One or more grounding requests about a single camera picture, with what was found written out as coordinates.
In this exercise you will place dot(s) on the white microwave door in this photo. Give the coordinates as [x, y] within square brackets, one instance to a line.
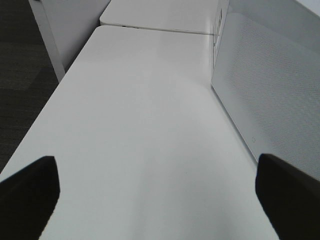
[270, 87]

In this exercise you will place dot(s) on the white table leg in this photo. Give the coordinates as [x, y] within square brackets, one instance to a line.
[46, 33]

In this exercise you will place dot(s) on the white microwave oven body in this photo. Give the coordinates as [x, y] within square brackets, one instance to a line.
[297, 20]

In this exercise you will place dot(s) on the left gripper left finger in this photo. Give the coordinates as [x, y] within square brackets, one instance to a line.
[28, 199]

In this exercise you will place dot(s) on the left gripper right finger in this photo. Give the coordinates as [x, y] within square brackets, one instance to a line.
[289, 197]

